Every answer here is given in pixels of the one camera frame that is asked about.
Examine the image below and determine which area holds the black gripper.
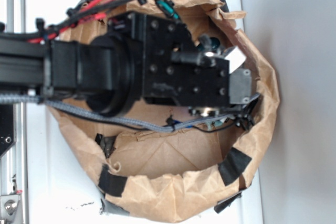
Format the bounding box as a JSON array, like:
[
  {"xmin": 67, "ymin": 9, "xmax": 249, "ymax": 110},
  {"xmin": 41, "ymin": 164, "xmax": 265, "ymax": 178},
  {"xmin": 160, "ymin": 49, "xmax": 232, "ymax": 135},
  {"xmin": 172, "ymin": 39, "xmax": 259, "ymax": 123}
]
[{"xmin": 108, "ymin": 12, "xmax": 246, "ymax": 106}]

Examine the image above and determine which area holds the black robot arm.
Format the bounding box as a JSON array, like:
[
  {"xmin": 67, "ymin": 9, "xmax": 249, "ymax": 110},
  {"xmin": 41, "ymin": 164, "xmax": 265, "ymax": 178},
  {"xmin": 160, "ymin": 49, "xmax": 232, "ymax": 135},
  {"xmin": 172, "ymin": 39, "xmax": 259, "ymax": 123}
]
[{"xmin": 1, "ymin": 12, "xmax": 252, "ymax": 116}]

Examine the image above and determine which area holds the dark green cucumber toy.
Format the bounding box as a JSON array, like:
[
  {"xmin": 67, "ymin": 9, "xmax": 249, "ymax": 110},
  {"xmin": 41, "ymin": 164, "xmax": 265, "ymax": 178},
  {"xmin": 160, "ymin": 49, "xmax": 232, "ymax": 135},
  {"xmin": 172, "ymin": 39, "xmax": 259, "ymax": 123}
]
[{"xmin": 197, "ymin": 37, "xmax": 221, "ymax": 51}]

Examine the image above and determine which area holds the brown paper bag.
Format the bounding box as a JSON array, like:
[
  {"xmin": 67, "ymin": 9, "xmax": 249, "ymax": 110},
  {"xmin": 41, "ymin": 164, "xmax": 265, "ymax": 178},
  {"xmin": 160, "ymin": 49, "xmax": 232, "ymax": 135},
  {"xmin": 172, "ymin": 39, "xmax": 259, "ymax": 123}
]
[{"xmin": 51, "ymin": 0, "xmax": 280, "ymax": 223}]

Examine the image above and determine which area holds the red and black wire bundle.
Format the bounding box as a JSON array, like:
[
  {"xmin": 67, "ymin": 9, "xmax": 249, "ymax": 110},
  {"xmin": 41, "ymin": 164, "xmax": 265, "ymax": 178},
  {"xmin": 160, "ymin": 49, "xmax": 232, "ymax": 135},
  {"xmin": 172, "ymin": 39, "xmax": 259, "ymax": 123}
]
[{"xmin": 26, "ymin": 0, "xmax": 182, "ymax": 44}]

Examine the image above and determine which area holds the grey braided cable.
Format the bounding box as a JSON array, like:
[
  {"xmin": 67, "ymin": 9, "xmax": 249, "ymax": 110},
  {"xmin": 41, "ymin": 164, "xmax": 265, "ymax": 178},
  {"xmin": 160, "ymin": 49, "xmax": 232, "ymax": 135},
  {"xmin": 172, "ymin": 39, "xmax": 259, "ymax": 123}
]
[{"xmin": 0, "ymin": 93, "xmax": 260, "ymax": 133}]

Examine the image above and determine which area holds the aluminium frame rail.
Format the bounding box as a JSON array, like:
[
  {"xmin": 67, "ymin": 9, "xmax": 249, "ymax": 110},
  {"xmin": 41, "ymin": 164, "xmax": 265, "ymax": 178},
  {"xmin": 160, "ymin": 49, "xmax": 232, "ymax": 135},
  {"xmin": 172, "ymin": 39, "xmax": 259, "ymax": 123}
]
[{"xmin": 1, "ymin": 0, "xmax": 29, "ymax": 223}]

